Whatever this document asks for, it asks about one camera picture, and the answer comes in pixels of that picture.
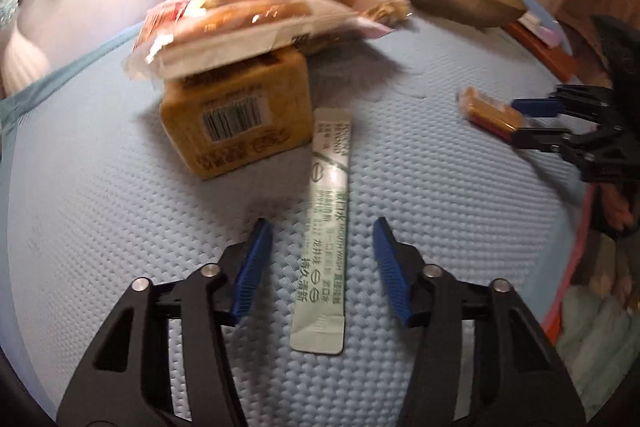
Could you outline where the orange boxed snack pack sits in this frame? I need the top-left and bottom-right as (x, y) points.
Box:
(160, 48), (312, 179)

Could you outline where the long bread package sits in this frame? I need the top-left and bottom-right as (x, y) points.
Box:
(125, 0), (410, 81)

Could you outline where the green mouthwash sachet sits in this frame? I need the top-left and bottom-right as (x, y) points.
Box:
(290, 108), (352, 355)

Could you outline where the white ribbed vase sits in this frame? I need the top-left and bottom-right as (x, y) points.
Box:
(1, 0), (50, 98)

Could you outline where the small orange snack bar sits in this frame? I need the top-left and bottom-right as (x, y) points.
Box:
(457, 87), (526, 142)

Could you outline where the light blue quilted mat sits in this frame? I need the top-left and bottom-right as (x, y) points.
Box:
(1, 16), (589, 426)

